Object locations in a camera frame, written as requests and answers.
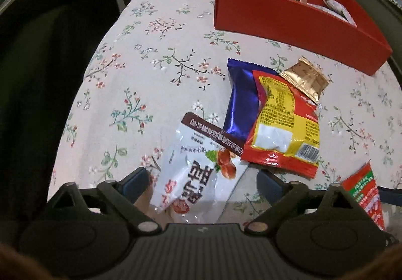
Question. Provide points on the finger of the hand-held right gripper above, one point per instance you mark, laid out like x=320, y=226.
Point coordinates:
x=391, y=195

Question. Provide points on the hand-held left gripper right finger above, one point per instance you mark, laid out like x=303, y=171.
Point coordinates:
x=269, y=181

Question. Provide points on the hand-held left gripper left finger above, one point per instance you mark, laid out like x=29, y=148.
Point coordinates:
x=138, y=183

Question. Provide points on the long red sachet packet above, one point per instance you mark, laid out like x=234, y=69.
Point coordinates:
x=364, y=192

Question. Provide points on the white packet with red dates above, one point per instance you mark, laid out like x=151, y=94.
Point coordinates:
x=194, y=179

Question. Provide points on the red cardboard box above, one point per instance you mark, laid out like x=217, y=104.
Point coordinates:
x=282, y=25

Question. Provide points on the white packet with pink sausages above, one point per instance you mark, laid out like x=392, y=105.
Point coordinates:
x=339, y=11

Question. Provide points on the red and yellow snack packet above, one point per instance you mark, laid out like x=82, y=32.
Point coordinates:
x=282, y=119

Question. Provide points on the shiny blue snack packet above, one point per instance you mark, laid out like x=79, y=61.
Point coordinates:
x=241, y=101

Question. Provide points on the gold foil snack packet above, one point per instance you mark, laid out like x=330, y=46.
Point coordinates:
x=306, y=79

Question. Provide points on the floral tablecloth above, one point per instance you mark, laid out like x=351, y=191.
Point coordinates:
x=141, y=63

